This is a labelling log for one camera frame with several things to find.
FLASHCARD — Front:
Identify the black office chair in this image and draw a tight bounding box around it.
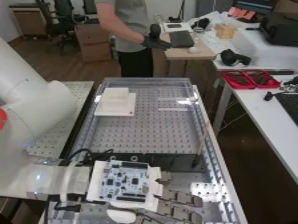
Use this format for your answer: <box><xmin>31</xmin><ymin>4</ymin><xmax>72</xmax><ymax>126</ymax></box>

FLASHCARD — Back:
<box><xmin>37</xmin><ymin>0</ymin><xmax>85</xmax><ymax>54</ymax></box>

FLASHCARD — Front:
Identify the black cable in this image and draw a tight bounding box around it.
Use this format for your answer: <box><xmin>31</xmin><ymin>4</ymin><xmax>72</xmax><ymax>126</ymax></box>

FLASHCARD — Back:
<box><xmin>59</xmin><ymin>148</ymin><xmax>116</xmax><ymax>168</ymax></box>

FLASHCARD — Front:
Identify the wooden desk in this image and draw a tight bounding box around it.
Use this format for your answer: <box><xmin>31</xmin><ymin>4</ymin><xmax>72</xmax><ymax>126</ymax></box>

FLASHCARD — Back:
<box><xmin>152</xmin><ymin>31</ymin><xmax>218</xmax><ymax>88</ymax></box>

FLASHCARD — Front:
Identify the small black object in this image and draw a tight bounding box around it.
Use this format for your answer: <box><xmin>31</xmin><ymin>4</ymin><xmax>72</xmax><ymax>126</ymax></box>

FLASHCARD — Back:
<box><xmin>262</xmin><ymin>90</ymin><xmax>276</xmax><ymax>102</ymax></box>

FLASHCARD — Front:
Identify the long white desk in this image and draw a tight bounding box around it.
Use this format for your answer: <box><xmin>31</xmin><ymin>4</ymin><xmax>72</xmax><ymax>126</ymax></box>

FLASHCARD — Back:
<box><xmin>190</xmin><ymin>11</ymin><xmax>298</xmax><ymax>73</ymax></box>

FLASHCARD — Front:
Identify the cardboard box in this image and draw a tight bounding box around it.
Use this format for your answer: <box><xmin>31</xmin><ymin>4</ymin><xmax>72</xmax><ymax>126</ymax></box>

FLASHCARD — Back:
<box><xmin>73</xmin><ymin>23</ymin><xmax>115</xmax><ymax>64</ymax></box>

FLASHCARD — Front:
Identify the white mouse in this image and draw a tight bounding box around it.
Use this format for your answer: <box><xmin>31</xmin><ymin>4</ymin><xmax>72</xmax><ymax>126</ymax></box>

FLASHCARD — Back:
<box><xmin>186</xmin><ymin>46</ymin><xmax>202</xmax><ymax>55</ymax></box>

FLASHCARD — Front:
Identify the person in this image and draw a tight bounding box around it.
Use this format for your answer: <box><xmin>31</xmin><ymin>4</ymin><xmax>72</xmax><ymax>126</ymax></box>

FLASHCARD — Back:
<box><xmin>95</xmin><ymin>0</ymin><xmax>174</xmax><ymax>78</ymax></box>

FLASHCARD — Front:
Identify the wooden cabinet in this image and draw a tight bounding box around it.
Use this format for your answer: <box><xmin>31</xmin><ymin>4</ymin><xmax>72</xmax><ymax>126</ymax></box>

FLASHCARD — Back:
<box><xmin>8</xmin><ymin>3</ymin><xmax>48</xmax><ymax>38</ymax></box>

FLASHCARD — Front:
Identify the black handheld device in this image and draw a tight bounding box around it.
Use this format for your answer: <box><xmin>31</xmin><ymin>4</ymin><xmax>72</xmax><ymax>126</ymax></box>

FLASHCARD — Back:
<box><xmin>149</xmin><ymin>23</ymin><xmax>164</xmax><ymax>39</ymax></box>

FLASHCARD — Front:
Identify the red tray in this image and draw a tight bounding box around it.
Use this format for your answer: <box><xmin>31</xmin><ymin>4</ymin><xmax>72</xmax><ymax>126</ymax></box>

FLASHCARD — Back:
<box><xmin>221</xmin><ymin>69</ymin><xmax>258</xmax><ymax>90</ymax></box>
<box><xmin>245</xmin><ymin>69</ymin><xmax>282</xmax><ymax>89</ymax></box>

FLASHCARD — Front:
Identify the clear box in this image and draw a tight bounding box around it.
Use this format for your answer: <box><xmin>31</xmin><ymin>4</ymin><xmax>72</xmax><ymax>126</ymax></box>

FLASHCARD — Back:
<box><xmin>65</xmin><ymin>77</ymin><xmax>250</xmax><ymax>224</ymax></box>

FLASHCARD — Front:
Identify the large black case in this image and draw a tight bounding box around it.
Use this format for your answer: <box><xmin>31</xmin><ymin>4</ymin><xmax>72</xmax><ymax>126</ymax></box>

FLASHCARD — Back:
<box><xmin>258</xmin><ymin>14</ymin><xmax>298</xmax><ymax>48</ymax></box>

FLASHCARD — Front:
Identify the wooden block holder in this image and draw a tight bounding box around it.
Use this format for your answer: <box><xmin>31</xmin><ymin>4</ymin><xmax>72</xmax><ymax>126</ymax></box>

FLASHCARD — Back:
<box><xmin>214</xmin><ymin>23</ymin><xmax>238</xmax><ymax>40</ymax></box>

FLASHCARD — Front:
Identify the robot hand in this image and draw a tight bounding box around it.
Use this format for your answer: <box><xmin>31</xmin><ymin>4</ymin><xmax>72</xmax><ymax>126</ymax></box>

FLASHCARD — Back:
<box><xmin>85</xmin><ymin>159</ymin><xmax>208</xmax><ymax>224</ymax></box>

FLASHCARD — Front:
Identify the small white box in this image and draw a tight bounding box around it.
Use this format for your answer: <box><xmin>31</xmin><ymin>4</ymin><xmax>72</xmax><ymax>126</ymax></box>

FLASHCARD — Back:
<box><xmin>93</xmin><ymin>87</ymin><xmax>137</xmax><ymax>118</ymax></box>

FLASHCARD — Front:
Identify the black plate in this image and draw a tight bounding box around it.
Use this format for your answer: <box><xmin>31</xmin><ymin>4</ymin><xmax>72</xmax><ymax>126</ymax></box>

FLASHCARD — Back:
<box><xmin>85</xmin><ymin>152</ymin><xmax>209</xmax><ymax>173</ymax></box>

